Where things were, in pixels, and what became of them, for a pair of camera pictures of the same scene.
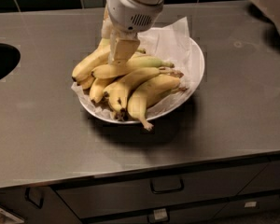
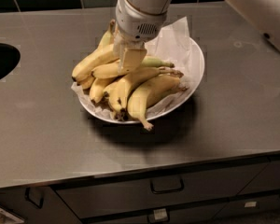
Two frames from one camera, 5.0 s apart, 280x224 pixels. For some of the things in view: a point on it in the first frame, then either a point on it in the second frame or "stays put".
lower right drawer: x=256 y=206 stays put
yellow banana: x=94 y=59 stays put
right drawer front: x=273 y=176 stays put
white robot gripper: x=127 y=13 → x=134 y=22
